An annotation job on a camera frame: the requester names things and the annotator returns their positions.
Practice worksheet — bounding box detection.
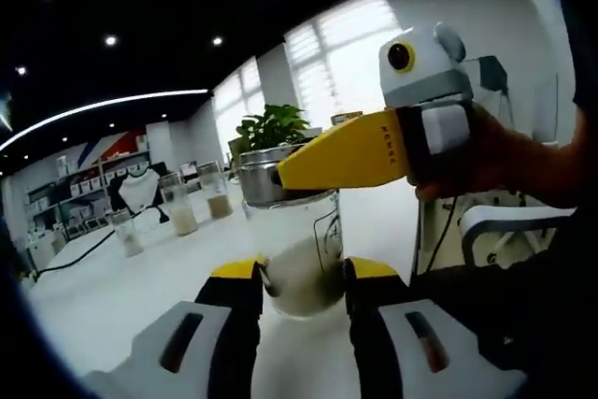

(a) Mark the seasoning bottle cream powder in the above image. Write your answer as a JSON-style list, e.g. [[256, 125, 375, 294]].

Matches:
[[160, 173, 200, 237]]

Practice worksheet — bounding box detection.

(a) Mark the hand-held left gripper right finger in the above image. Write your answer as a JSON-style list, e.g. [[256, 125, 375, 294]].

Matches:
[[343, 256, 530, 399]]

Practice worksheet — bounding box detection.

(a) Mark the brown paper bag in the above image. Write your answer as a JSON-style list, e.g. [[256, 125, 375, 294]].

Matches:
[[227, 138, 244, 171]]

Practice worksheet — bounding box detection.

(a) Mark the green potted plant white pot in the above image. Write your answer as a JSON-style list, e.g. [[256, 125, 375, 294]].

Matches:
[[235, 103, 313, 153]]

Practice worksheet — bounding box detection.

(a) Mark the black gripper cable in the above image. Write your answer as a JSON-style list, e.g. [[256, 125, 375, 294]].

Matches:
[[428, 195, 462, 277]]

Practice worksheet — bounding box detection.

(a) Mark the person's right hand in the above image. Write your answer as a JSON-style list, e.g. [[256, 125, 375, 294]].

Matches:
[[406, 102, 543, 207]]

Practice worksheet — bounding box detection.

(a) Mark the short seasoning bottle white powder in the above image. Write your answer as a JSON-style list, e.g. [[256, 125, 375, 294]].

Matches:
[[113, 209, 145, 259]]

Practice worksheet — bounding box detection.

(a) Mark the group of round ceiling spotlights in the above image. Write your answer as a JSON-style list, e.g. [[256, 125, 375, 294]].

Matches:
[[13, 34, 225, 78]]

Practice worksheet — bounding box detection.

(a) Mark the white ceiling light strip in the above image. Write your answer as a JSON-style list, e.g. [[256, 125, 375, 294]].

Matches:
[[0, 88, 209, 150]]

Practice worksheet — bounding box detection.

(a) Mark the black table cable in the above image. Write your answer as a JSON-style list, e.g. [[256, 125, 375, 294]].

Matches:
[[36, 208, 170, 275]]

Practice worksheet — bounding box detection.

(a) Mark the shelf of white storage boxes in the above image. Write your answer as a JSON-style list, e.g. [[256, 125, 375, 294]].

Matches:
[[22, 135, 151, 227]]

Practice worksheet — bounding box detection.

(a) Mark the seasoning bottle off-white grains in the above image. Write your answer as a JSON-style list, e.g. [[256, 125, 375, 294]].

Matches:
[[238, 146, 347, 321]]

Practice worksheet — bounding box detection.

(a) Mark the seasoning bottle brown powder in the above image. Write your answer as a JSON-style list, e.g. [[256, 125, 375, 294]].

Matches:
[[197, 160, 234, 220]]

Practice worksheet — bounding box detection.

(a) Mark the white office chair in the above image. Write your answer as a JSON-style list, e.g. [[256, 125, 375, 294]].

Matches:
[[460, 205, 578, 272]]

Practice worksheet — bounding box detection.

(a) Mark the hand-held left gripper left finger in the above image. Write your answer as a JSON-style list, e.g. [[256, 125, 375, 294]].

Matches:
[[86, 256, 268, 399]]

